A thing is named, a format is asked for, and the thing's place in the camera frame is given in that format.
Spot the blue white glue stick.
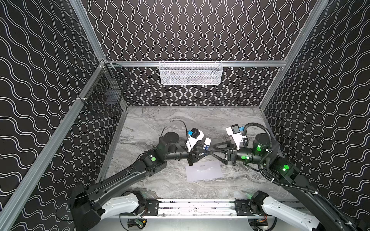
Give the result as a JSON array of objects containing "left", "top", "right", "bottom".
[{"left": 203, "top": 138, "right": 212, "bottom": 151}]

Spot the lavender envelope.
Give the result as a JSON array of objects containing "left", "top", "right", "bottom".
[{"left": 186, "top": 160, "right": 223, "bottom": 182}]

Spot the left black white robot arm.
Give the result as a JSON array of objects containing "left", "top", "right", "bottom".
[{"left": 69, "top": 128, "right": 211, "bottom": 231}]

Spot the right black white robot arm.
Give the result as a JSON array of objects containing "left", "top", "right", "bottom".
[{"left": 207, "top": 133, "right": 370, "bottom": 231}]

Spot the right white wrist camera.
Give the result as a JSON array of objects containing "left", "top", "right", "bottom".
[{"left": 225, "top": 124, "right": 249, "bottom": 150}]

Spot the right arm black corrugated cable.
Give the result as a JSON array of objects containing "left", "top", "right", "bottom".
[{"left": 242, "top": 122, "right": 359, "bottom": 231}]

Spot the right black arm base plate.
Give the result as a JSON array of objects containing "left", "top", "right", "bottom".
[{"left": 234, "top": 199, "right": 268, "bottom": 217}]

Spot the aluminium front rail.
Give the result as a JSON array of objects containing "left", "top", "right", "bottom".
[{"left": 82, "top": 198, "right": 314, "bottom": 219}]

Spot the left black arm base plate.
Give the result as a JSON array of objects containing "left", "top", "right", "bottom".
[{"left": 135, "top": 199, "right": 160, "bottom": 216}]

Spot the white wire mesh basket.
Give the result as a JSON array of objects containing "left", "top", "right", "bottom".
[{"left": 159, "top": 60, "right": 224, "bottom": 85}]

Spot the black wire basket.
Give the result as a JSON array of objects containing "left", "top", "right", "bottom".
[{"left": 77, "top": 59, "right": 123, "bottom": 118}]

